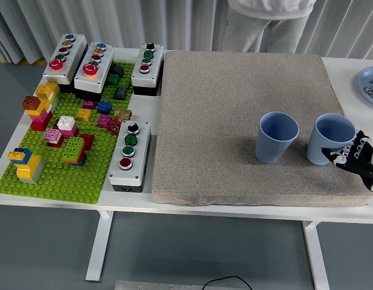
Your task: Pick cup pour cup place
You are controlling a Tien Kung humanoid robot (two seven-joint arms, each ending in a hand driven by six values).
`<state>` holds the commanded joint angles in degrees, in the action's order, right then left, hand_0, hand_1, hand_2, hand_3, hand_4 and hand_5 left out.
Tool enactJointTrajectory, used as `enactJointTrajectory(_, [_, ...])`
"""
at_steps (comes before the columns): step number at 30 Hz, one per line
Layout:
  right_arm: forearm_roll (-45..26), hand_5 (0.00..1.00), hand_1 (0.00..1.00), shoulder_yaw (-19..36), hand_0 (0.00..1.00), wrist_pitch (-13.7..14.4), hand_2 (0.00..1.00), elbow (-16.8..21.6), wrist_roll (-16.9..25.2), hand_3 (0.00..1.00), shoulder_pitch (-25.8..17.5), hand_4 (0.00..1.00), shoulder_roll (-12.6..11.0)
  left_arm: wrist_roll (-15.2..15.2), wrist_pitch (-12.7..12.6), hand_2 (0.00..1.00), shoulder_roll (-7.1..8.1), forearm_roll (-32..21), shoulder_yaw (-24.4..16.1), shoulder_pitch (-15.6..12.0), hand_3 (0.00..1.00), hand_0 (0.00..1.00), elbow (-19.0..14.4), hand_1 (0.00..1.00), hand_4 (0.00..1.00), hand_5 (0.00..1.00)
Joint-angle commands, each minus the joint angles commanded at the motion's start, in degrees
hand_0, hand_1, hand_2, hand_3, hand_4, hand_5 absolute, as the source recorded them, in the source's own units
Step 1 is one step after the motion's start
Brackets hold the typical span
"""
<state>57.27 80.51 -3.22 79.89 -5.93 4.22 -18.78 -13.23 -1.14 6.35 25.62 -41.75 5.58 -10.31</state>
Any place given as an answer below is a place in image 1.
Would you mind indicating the blue lego brick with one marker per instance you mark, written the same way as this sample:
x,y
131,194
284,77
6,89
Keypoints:
x,y
104,107

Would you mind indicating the brass valve fitting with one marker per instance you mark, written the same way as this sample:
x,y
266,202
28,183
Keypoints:
x,y
123,114

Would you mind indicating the yellow brown red brick tower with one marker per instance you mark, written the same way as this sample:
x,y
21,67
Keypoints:
x,y
41,111

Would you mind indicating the grey-brown cushion mat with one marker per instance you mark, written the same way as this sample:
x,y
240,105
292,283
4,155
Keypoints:
x,y
219,121

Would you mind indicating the four-button control box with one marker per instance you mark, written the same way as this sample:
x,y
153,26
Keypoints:
x,y
154,66
141,151

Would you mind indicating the yellow lego brick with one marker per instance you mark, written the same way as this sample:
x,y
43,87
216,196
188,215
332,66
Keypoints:
x,y
84,115

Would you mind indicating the dark grey lego brick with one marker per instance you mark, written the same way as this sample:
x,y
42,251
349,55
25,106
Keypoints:
x,y
117,70

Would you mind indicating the blue ribbed cup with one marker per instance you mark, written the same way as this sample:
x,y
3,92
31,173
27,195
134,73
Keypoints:
x,y
317,145
271,151

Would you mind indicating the dark green lego brick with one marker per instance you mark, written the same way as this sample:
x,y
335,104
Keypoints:
x,y
112,80

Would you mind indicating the white table leg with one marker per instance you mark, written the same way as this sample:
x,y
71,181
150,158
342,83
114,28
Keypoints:
x,y
97,247
317,259

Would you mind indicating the magenta lego brick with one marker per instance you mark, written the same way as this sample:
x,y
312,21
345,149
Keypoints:
x,y
88,104
103,121

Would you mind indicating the yellow blue grey brick figure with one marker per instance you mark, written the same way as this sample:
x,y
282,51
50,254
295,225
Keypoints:
x,y
28,169

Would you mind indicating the green red blue brick stack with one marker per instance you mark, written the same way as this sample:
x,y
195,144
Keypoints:
x,y
73,149

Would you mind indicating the blue plate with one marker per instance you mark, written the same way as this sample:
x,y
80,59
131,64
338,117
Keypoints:
x,y
366,78

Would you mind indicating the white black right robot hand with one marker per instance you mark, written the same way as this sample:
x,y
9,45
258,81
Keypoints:
x,y
358,163

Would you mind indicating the red lego brick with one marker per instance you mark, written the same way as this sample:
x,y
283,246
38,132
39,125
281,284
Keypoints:
x,y
88,140

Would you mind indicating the green lego baseplate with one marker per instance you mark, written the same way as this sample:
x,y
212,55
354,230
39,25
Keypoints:
x,y
53,187

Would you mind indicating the person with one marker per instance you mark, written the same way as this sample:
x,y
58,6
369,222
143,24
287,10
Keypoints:
x,y
265,9

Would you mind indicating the five-button control box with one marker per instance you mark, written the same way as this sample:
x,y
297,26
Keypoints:
x,y
106,65
75,51

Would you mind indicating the white curtain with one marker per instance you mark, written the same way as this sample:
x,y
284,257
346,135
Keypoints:
x,y
114,21

